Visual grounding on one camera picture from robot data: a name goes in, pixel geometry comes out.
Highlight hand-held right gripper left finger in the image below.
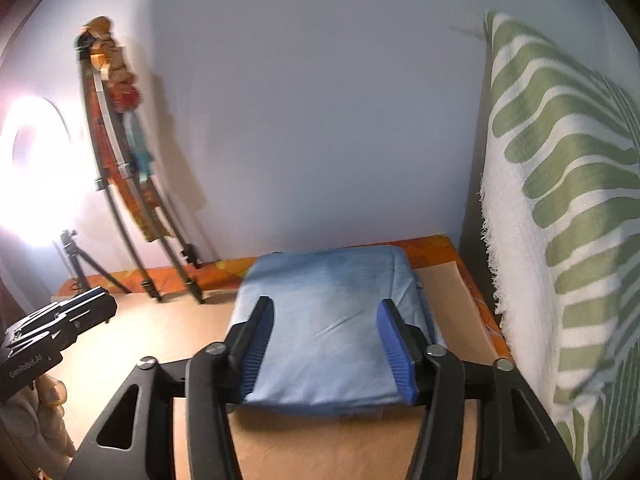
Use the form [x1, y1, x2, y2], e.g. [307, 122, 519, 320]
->
[65, 296, 275, 480]

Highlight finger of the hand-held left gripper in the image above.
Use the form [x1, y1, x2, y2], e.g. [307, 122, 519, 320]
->
[20, 287, 115, 333]
[10, 305, 118, 356]

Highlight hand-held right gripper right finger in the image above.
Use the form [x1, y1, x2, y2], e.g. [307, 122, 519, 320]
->
[376, 299, 583, 480]

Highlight blue denim pants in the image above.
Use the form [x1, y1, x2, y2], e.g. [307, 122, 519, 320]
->
[232, 247, 446, 418]

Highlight person's left hand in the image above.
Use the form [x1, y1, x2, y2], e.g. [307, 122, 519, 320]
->
[7, 372, 78, 463]

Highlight small black tripod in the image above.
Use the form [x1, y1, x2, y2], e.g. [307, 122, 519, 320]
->
[52, 229, 133, 296]

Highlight tan flat board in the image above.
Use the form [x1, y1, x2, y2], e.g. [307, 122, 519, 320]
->
[30, 260, 506, 480]

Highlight tall silver tripod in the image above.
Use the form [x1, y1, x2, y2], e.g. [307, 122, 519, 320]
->
[75, 32, 206, 306]

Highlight orange patterned bed sheet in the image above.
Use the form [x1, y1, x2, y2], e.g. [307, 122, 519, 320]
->
[55, 234, 513, 361]

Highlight green striped white pillow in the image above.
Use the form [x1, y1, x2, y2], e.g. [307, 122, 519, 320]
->
[480, 10, 640, 480]

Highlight glowing ring light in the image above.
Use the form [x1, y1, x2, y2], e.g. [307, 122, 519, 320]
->
[0, 95, 86, 261]

